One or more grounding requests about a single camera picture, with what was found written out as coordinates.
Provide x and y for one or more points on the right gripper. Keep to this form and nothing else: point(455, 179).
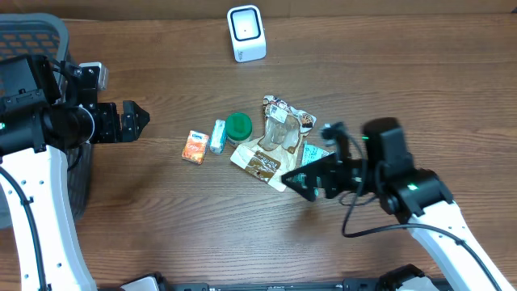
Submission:
point(324, 169)

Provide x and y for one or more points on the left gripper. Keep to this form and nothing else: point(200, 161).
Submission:
point(113, 132)

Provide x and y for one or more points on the mint green wipes pack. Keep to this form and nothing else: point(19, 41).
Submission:
point(312, 153)

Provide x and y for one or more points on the beige snack pouch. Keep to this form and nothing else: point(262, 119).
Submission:
point(275, 153)

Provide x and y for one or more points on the orange tissue pack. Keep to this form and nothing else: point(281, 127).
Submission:
point(196, 147)

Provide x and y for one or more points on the blue tissue pack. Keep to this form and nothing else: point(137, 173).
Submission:
point(218, 137)

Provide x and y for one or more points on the green lid jar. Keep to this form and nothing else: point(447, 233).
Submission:
point(238, 128)

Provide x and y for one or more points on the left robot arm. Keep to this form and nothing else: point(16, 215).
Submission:
point(49, 107)

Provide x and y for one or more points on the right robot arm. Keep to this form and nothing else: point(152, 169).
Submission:
point(381, 164)

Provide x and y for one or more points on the white barcode scanner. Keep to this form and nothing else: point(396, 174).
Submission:
point(247, 33)

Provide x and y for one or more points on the grey plastic mesh basket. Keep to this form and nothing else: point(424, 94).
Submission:
point(45, 34)

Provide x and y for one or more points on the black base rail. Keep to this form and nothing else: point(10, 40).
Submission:
point(156, 281)

